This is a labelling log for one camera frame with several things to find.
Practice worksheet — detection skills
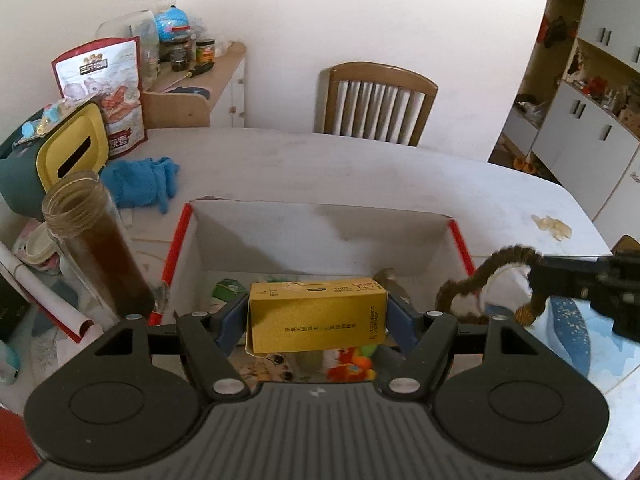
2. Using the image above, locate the blue printed table mat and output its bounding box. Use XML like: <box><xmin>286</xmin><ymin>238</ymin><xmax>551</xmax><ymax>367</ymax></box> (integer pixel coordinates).
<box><xmin>480</xmin><ymin>260</ymin><xmax>640</xmax><ymax>397</ymax></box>

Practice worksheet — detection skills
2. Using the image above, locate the white tall cabinet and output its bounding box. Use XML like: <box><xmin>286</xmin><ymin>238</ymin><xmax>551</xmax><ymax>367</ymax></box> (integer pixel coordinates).
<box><xmin>530</xmin><ymin>0</ymin><xmax>640</xmax><ymax>222</ymax></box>

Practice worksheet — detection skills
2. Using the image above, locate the red and white storage box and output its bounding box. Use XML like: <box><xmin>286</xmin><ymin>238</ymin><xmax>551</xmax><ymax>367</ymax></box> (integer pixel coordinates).
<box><xmin>150</xmin><ymin>196</ymin><xmax>476</xmax><ymax>361</ymax></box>

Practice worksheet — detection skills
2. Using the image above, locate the wooden sideboard with drawers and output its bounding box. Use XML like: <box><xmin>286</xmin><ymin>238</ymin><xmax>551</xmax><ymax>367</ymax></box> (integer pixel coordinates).
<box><xmin>141</xmin><ymin>41</ymin><xmax>247</xmax><ymax>129</ymax></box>

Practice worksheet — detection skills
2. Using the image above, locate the black box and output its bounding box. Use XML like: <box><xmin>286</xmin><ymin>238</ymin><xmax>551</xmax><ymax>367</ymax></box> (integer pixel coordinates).
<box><xmin>0</xmin><ymin>275</ymin><xmax>34</xmax><ymax>344</ymax></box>

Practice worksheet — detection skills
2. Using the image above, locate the blue cloth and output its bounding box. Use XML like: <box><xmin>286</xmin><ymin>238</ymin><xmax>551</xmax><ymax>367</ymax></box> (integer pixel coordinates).
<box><xmin>100</xmin><ymin>156</ymin><xmax>181</xmax><ymax>215</ymax></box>

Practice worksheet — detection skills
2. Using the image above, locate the orange plush toy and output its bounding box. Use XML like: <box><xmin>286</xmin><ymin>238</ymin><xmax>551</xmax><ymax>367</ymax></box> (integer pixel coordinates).
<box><xmin>325</xmin><ymin>345</ymin><xmax>379</xmax><ymax>382</ymax></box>

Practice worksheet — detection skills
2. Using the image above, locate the teal tissue box yellow lid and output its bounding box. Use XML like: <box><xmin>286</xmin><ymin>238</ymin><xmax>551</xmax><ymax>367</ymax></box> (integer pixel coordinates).
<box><xmin>0</xmin><ymin>101</ymin><xmax>111</xmax><ymax>221</ymax></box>

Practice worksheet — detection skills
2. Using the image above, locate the small teal device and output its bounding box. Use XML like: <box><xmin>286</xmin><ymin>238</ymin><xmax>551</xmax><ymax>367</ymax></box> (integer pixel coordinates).
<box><xmin>0</xmin><ymin>342</ymin><xmax>22</xmax><ymax>386</ymax></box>

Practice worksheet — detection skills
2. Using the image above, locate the pack of small blue toys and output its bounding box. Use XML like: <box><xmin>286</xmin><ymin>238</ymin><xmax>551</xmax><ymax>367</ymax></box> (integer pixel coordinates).
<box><xmin>20</xmin><ymin>104</ymin><xmax>89</xmax><ymax>137</ymax></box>

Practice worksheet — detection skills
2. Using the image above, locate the jar with yellow label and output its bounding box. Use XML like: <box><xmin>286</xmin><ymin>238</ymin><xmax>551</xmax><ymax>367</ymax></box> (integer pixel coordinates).
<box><xmin>195</xmin><ymin>37</ymin><xmax>217</xmax><ymax>67</ymax></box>

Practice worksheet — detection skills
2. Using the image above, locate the red and white snack bag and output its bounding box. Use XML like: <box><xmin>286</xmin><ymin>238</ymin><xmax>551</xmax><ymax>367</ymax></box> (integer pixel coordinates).
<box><xmin>51</xmin><ymin>36</ymin><xmax>149</xmax><ymax>159</ymax></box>

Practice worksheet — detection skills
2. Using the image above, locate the crumpled yellowish wrapper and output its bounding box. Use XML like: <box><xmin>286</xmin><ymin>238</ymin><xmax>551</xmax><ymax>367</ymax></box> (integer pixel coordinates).
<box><xmin>542</xmin><ymin>217</ymin><xmax>574</xmax><ymax>241</ymax></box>

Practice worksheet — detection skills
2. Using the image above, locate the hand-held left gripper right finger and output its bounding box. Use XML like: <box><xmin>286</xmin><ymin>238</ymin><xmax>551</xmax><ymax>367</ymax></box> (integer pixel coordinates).
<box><xmin>382</xmin><ymin>292</ymin><xmax>539</xmax><ymax>404</ymax></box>

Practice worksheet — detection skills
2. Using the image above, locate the green and white packet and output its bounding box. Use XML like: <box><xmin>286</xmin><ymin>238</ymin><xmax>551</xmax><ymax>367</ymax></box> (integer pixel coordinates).
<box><xmin>210</xmin><ymin>277</ymin><xmax>251</xmax><ymax>312</ymax></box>

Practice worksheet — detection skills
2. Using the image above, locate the yellow carton box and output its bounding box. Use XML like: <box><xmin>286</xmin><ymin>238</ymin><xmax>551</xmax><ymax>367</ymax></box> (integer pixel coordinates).
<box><xmin>246</xmin><ymin>277</ymin><xmax>388</xmax><ymax>356</ymax></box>

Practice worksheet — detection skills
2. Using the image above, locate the dark glass jar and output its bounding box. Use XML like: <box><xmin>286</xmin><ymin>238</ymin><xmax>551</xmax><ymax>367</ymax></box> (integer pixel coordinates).
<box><xmin>170</xmin><ymin>35</ymin><xmax>191</xmax><ymax>72</ymax></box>

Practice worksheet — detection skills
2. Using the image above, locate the clear plastic container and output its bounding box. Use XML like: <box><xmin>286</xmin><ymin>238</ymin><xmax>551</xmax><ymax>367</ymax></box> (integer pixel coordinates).
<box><xmin>97</xmin><ymin>10</ymin><xmax>161</xmax><ymax>92</ymax></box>

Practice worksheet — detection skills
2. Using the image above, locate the glass jar with brown liquid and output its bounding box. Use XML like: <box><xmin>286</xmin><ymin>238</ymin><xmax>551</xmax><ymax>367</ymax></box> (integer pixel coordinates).
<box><xmin>41</xmin><ymin>171</ymin><xmax>156</xmax><ymax>322</ymax></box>

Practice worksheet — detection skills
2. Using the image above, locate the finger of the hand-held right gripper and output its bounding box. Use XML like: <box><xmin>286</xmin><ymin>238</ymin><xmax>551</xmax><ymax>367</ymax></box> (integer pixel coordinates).
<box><xmin>527</xmin><ymin>256</ymin><xmax>609</xmax><ymax>306</ymax></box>

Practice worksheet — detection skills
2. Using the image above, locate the cream round lid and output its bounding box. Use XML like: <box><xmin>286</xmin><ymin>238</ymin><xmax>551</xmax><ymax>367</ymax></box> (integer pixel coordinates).
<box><xmin>25</xmin><ymin>222</ymin><xmax>64</xmax><ymax>266</ymax></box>

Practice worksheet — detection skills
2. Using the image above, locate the red flat object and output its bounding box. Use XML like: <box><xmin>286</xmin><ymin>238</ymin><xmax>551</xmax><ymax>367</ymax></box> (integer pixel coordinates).
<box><xmin>0</xmin><ymin>394</ymin><xmax>41</xmax><ymax>479</ymax></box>

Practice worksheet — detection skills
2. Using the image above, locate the blue round toy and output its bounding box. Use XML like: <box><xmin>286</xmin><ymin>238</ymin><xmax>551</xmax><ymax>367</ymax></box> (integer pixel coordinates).
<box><xmin>154</xmin><ymin>6</ymin><xmax>191</xmax><ymax>41</ymax></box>

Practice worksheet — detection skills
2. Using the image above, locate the white paper roll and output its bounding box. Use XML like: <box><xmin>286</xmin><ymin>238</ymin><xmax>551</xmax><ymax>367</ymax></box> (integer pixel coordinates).
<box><xmin>0</xmin><ymin>242</ymin><xmax>104</xmax><ymax>344</ymax></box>

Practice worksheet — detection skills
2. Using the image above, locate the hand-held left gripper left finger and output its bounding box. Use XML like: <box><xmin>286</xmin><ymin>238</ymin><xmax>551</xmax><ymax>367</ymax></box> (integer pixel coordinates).
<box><xmin>100</xmin><ymin>294</ymin><xmax>252</xmax><ymax>401</ymax></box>

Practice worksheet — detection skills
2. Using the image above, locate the brown fuzzy loop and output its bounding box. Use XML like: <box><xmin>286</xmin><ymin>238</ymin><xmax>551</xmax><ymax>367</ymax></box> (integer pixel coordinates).
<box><xmin>435</xmin><ymin>244</ymin><xmax>551</xmax><ymax>329</ymax></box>

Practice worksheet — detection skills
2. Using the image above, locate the wooden chair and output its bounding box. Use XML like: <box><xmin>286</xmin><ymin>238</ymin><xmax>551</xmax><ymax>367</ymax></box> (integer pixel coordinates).
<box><xmin>314</xmin><ymin>61</ymin><xmax>439</xmax><ymax>147</ymax></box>

